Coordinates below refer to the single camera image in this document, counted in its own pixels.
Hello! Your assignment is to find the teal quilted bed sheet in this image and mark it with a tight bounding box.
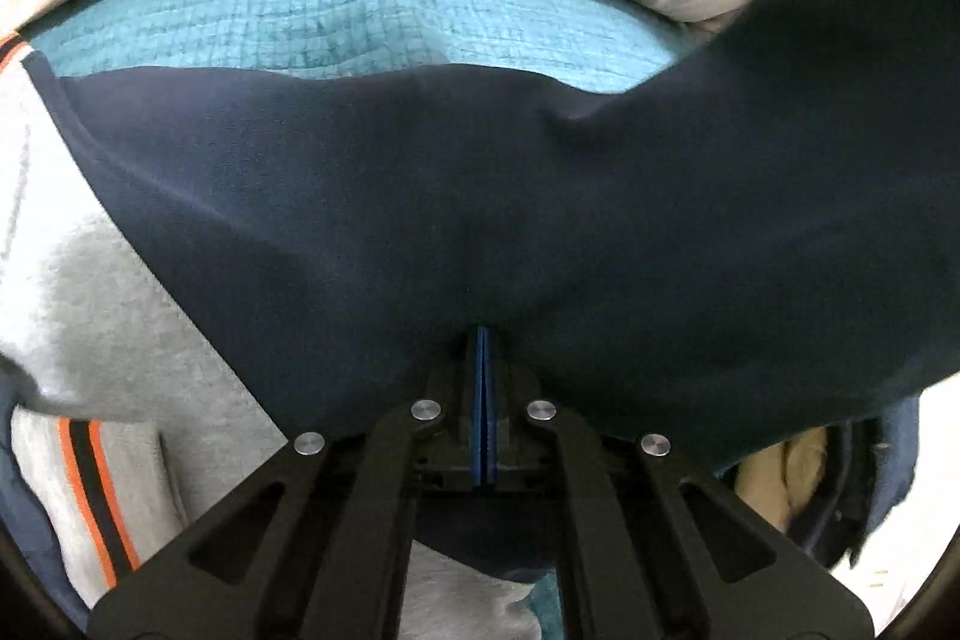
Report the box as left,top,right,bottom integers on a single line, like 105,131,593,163
19,0,680,640

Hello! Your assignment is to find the grey and navy zip jacket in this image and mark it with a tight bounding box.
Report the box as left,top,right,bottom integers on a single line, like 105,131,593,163
0,0,960,640

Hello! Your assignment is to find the pile of folded clothes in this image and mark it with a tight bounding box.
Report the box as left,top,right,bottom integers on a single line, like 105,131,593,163
731,396,927,566

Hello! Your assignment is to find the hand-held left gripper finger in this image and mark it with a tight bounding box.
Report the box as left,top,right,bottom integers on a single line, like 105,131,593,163
88,325,482,640
481,326,876,640

